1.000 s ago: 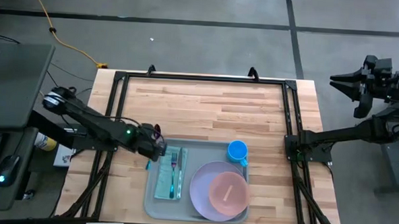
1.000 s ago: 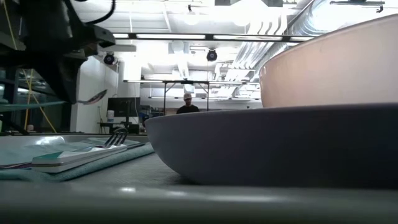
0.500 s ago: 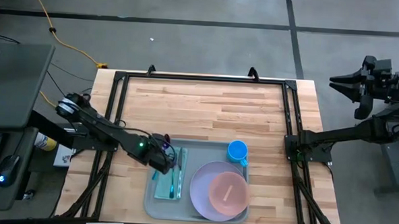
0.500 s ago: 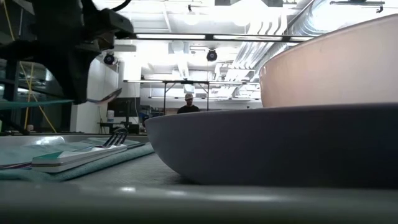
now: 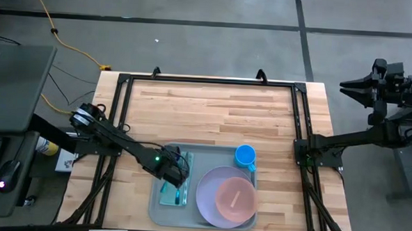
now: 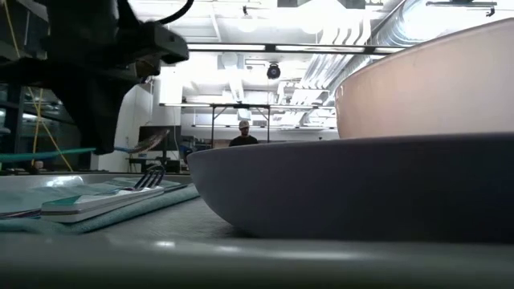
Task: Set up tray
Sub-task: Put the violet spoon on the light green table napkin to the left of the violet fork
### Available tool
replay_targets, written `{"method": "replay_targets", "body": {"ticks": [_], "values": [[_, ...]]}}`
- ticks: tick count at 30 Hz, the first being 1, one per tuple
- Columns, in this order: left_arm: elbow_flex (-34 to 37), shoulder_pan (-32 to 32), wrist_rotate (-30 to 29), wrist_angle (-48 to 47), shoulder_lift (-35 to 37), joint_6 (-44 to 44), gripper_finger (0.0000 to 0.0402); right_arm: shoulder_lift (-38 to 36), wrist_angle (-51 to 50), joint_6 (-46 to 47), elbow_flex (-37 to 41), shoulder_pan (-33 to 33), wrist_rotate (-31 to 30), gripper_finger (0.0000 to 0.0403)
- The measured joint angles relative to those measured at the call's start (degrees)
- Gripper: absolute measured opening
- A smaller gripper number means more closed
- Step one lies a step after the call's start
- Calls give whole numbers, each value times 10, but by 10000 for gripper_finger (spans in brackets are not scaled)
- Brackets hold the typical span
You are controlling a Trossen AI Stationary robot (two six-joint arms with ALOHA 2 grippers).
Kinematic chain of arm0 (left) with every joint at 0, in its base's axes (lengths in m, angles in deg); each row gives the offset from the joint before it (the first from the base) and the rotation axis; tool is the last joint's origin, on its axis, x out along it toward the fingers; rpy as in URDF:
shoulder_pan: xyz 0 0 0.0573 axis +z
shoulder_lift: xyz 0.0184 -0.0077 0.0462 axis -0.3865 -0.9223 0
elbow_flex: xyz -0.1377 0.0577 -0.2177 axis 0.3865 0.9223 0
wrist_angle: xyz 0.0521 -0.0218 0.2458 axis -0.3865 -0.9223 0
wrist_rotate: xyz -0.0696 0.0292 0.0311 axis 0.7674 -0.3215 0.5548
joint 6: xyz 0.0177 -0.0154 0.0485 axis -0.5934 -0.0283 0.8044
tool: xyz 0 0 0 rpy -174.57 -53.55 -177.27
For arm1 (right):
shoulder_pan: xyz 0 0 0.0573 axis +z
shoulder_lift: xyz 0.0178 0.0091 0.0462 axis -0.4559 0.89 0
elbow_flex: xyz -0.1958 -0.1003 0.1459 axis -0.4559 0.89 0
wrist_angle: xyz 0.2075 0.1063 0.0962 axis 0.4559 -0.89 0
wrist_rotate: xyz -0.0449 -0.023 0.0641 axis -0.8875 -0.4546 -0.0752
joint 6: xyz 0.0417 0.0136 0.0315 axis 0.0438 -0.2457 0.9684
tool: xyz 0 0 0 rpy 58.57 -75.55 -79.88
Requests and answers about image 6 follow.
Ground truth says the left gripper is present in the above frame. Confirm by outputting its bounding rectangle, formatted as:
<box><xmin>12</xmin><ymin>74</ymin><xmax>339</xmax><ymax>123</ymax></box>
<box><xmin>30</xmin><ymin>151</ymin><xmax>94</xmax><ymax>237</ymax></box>
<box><xmin>43</xmin><ymin>0</ymin><xmax>190</xmax><ymax>156</ymax></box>

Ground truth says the iridescent fork teal handle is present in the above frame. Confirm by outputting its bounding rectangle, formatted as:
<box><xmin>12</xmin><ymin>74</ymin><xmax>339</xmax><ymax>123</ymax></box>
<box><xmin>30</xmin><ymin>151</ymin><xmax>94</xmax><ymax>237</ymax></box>
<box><xmin>0</xmin><ymin>164</ymin><xmax>166</xmax><ymax>220</ymax></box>

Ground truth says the knife with teal patterned handle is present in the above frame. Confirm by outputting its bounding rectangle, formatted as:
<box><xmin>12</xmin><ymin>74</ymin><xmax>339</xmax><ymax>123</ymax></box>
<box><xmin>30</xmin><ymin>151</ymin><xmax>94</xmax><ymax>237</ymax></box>
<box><xmin>39</xmin><ymin>186</ymin><xmax>165</xmax><ymax>224</ymax></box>

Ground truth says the teal cloth napkin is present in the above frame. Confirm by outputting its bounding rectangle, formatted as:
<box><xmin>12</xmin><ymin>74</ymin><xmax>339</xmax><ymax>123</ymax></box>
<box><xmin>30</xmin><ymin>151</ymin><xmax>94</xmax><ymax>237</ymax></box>
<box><xmin>0</xmin><ymin>178</ymin><xmax>201</xmax><ymax>235</ymax></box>

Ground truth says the lilac plastic plate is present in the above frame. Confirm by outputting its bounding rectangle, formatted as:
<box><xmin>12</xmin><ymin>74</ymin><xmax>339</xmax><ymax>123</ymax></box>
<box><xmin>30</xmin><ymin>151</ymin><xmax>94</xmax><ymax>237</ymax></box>
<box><xmin>187</xmin><ymin>134</ymin><xmax>514</xmax><ymax>244</ymax></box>

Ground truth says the pink plastic bowl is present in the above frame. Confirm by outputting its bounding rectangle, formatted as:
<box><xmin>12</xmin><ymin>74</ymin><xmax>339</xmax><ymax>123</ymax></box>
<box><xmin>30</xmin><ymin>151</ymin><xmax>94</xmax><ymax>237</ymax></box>
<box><xmin>335</xmin><ymin>18</ymin><xmax>514</xmax><ymax>140</ymax></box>

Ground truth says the grey plastic tray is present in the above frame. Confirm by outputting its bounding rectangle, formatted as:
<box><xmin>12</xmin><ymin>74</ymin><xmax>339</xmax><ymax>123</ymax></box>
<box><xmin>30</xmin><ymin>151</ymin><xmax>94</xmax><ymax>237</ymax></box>
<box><xmin>0</xmin><ymin>172</ymin><xmax>514</xmax><ymax>289</ymax></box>

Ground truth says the black computer monitor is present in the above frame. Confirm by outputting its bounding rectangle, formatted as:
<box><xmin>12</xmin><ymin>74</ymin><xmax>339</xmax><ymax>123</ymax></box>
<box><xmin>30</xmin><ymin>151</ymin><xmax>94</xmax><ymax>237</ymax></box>
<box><xmin>138</xmin><ymin>125</ymin><xmax>182</xmax><ymax>152</ymax></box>

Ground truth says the person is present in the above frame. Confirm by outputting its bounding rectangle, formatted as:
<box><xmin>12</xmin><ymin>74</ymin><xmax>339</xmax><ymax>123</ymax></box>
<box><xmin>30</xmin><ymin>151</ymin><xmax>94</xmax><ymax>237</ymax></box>
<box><xmin>228</xmin><ymin>120</ymin><xmax>259</xmax><ymax>148</ymax></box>

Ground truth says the black overhead bar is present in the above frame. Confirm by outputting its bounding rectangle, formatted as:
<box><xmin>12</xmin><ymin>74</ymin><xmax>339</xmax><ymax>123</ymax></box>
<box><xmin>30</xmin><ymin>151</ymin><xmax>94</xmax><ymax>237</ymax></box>
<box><xmin>186</xmin><ymin>42</ymin><xmax>407</xmax><ymax>55</ymax></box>

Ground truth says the yellow extension cable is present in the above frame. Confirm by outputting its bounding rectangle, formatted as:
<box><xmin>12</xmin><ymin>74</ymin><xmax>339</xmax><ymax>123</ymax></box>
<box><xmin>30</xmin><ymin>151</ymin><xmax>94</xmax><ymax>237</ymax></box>
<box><xmin>2</xmin><ymin>0</ymin><xmax>74</xmax><ymax>173</ymax></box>

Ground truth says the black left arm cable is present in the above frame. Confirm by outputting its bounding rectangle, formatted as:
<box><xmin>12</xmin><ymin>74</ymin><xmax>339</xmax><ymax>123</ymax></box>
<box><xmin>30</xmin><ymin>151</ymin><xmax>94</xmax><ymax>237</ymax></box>
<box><xmin>155</xmin><ymin>0</ymin><xmax>196</xmax><ymax>26</ymax></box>

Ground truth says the black frame background table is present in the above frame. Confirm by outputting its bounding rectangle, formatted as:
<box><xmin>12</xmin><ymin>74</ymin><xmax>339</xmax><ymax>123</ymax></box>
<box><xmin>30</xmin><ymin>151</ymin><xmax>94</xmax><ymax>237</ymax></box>
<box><xmin>210</xmin><ymin>103</ymin><xmax>272</xmax><ymax>144</ymax></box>

